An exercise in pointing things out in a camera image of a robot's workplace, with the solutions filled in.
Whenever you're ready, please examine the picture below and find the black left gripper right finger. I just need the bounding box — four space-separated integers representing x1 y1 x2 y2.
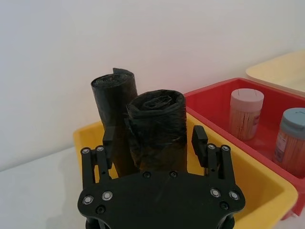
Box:
192 125 237 187

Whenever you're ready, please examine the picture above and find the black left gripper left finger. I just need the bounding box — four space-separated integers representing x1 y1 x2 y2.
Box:
80 127 117 190

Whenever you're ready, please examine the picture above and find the yellow plastic bin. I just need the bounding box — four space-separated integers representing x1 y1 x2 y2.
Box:
73 112 299 229

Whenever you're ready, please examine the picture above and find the white-lidded toothpick jar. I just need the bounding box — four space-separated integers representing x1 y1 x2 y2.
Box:
229 88 264 141

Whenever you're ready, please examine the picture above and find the grey-lidded toothpick jar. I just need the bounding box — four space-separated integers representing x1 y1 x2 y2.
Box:
273 107 305 178

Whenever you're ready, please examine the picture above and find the red plastic bin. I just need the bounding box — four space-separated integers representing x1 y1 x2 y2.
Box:
183 77 305 217

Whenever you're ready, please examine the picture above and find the thin black bag roll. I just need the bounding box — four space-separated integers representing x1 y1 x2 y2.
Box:
90 68 139 178

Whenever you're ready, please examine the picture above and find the thick black bag roll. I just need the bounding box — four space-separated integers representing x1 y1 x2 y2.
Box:
125 89 188 173

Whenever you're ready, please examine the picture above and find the cream plastic bin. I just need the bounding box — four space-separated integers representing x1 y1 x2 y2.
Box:
245 49 305 95

